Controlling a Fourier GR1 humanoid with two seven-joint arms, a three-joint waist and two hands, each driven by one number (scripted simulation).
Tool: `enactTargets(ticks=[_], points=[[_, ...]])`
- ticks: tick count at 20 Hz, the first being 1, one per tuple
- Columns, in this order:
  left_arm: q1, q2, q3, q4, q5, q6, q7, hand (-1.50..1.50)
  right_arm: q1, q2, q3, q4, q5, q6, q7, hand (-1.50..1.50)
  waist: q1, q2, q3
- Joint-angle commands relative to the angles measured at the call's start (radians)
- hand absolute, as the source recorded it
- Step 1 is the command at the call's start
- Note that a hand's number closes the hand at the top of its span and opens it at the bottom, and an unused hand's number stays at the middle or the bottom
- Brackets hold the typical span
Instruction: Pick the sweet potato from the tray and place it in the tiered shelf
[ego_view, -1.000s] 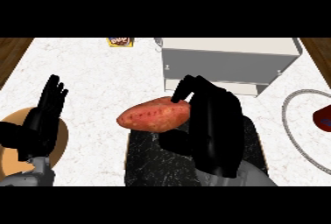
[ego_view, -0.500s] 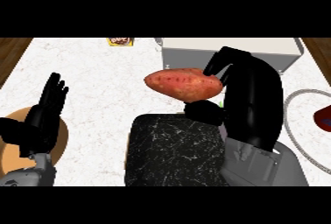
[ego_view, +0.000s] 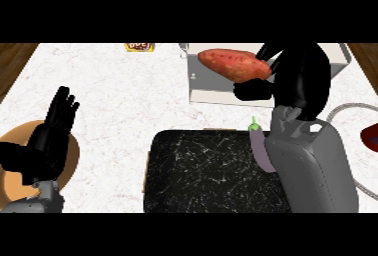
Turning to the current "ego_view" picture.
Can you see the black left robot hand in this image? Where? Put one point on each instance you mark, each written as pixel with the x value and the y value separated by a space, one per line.
pixel 49 140

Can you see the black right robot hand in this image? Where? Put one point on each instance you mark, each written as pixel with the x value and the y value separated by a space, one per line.
pixel 300 80

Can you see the orange sweet potato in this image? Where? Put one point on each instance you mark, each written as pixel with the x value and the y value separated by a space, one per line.
pixel 237 65

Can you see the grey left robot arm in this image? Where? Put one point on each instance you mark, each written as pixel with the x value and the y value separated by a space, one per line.
pixel 39 200

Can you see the black baking tray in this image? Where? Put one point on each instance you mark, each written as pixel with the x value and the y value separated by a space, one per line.
pixel 212 173

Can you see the round tan wooden board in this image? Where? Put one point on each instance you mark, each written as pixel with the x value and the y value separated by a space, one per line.
pixel 20 186

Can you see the purple eggplant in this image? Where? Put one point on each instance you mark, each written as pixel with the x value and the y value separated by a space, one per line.
pixel 260 146

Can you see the dark red round object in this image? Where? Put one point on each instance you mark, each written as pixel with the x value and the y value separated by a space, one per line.
pixel 370 137

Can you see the yellow food box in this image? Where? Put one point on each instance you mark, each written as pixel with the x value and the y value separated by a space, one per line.
pixel 139 47

